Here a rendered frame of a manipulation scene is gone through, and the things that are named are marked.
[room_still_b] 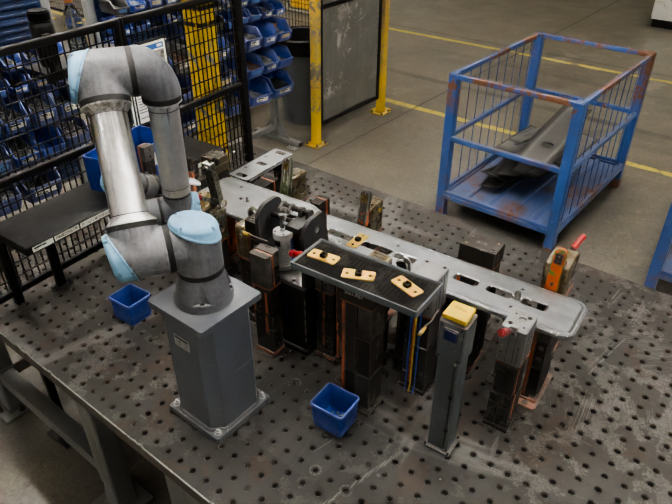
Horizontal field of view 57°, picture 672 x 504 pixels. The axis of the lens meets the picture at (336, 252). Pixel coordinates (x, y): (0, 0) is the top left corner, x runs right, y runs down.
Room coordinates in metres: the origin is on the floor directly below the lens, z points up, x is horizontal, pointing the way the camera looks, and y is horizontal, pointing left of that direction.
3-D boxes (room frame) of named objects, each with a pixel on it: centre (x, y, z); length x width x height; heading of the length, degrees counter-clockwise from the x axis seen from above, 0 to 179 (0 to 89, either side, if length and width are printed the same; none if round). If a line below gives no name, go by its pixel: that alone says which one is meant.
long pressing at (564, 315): (1.68, -0.09, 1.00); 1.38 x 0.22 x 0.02; 56
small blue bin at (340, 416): (1.21, 0.00, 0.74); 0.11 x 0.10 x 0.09; 56
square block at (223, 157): (2.21, 0.47, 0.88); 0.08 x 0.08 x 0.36; 56
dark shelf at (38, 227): (2.03, 0.79, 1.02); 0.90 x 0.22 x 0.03; 146
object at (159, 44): (2.34, 0.72, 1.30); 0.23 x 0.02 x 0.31; 146
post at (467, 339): (1.14, -0.29, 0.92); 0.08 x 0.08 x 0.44; 56
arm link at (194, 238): (1.27, 0.34, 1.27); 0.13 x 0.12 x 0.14; 111
